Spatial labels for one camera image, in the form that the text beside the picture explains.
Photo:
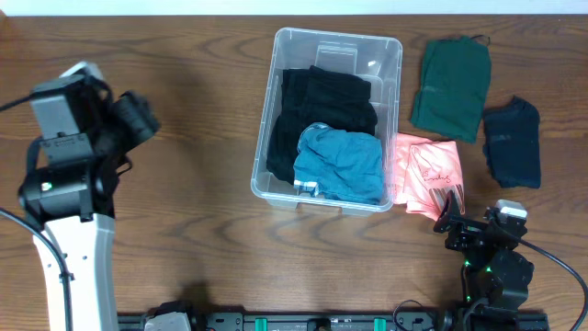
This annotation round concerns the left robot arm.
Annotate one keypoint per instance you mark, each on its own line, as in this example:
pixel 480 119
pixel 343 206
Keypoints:
pixel 73 171

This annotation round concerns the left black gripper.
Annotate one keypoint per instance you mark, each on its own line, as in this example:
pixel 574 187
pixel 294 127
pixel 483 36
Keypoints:
pixel 139 121

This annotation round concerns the blue garment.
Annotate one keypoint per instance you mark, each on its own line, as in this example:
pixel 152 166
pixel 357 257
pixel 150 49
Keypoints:
pixel 339 165

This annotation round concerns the clear plastic storage bin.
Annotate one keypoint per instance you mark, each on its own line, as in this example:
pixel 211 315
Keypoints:
pixel 375 59

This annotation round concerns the dark green garment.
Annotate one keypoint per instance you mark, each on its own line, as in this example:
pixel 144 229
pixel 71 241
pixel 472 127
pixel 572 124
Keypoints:
pixel 455 80

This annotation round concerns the dark navy garment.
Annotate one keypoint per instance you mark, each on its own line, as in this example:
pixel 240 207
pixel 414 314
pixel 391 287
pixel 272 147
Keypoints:
pixel 512 144

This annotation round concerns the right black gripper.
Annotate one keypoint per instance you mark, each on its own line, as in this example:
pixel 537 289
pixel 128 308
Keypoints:
pixel 451 217

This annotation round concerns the black garment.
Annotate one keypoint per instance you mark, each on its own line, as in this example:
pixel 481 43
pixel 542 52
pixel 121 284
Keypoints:
pixel 311 95

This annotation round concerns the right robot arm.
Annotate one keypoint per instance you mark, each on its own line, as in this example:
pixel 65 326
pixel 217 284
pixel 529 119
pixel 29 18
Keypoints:
pixel 494 277

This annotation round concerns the black mounting rail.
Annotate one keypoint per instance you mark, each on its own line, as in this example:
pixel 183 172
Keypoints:
pixel 182 316

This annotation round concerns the coral pink folded shirt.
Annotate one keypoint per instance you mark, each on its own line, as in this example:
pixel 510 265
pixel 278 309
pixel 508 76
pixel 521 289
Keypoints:
pixel 424 172

